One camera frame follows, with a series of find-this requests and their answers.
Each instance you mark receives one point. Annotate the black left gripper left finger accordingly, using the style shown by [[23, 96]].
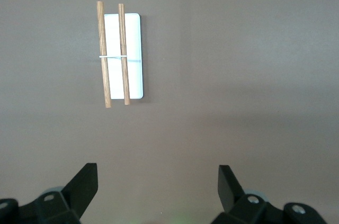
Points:
[[79, 195]]

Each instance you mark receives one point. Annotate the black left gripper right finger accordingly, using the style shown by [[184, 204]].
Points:
[[229, 192]]

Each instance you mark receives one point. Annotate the white rack with wooden bars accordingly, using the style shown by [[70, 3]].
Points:
[[132, 49]]

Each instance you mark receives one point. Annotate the brown table mat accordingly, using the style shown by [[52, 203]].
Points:
[[238, 75]]

